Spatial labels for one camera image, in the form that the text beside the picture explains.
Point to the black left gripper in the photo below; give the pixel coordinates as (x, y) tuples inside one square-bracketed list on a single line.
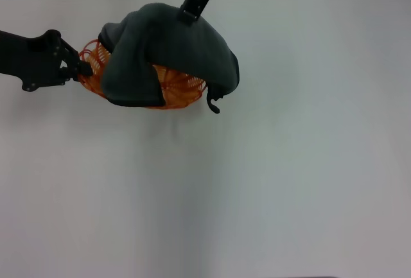
[(32, 63)]

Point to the orange woven plastic basket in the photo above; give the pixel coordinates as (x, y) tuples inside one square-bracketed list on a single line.
[(180, 92)]

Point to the dark grey towel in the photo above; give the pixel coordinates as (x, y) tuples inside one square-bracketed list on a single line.
[(160, 40)]

